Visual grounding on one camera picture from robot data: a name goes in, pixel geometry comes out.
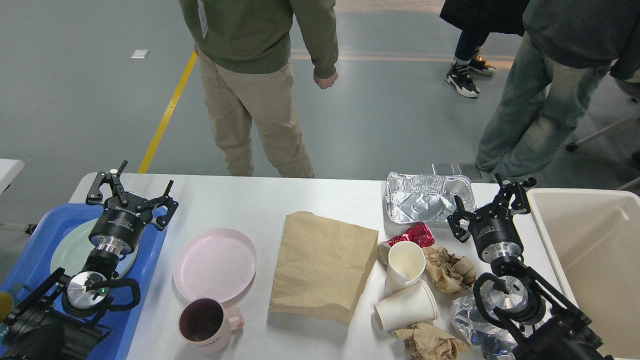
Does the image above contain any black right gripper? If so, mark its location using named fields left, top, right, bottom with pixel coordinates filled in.
left=446, top=173, right=537, bottom=264

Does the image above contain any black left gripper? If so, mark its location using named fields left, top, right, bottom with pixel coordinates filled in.
left=86, top=161, right=179, bottom=255

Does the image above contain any pink plate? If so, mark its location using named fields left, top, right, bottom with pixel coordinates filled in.
left=173, top=228, right=258, bottom=303

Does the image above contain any pink mug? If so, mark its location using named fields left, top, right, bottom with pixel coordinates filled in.
left=178, top=298, right=245, bottom=354

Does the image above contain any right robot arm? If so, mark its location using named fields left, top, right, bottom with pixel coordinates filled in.
left=446, top=174, right=604, bottom=360

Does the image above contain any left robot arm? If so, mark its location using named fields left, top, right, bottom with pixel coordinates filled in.
left=1, top=161, right=179, bottom=360

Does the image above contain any crumpled brown paper upper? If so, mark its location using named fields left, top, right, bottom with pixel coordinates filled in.
left=422, top=246, right=477, bottom=294

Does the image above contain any crumpled brown paper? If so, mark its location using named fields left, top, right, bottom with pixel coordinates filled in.
left=422, top=246, right=477, bottom=294
left=391, top=322, right=470, bottom=360

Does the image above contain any green plate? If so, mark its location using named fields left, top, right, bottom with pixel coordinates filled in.
left=50, top=218, right=139, bottom=280

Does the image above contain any aluminium foil tray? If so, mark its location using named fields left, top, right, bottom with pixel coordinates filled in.
left=384, top=172, right=476, bottom=228

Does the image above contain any upright white paper cup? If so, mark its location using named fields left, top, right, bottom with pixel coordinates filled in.
left=385, top=241, right=426, bottom=292

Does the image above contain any beige plastic bin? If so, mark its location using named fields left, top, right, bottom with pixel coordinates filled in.
left=527, top=188, right=640, bottom=359

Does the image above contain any chair leg with caster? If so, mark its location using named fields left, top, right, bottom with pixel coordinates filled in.
left=565, top=110, right=640, bottom=153

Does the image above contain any crumpled clear plastic bag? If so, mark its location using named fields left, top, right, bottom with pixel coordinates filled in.
left=450, top=296, right=517, bottom=360

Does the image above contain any lying white paper cup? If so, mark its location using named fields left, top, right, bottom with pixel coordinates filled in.
left=374, top=280, right=440, bottom=331

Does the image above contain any blue plastic tray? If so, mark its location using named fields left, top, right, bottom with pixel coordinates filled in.
left=1, top=203, right=166, bottom=360

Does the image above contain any white side table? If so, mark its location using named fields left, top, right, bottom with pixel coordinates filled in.
left=0, top=158, right=25, bottom=194

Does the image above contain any crumpled brown paper lower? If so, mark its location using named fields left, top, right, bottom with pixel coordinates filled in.
left=391, top=322, right=470, bottom=360

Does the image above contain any teal mug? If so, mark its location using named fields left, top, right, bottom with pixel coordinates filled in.
left=0, top=284, right=31, bottom=328

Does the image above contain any brown paper bag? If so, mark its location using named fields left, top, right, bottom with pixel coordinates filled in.
left=269, top=211, right=378, bottom=325

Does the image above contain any person in green sweater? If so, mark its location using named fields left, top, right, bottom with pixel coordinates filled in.
left=179, top=0, right=339, bottom=178

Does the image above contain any person in blue jeans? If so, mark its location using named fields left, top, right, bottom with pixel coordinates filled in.
left=475, top=0, right=640, bottom=182

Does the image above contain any person in black sneakers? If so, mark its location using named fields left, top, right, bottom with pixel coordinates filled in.
left=439, top=0, right=529, bottom=98

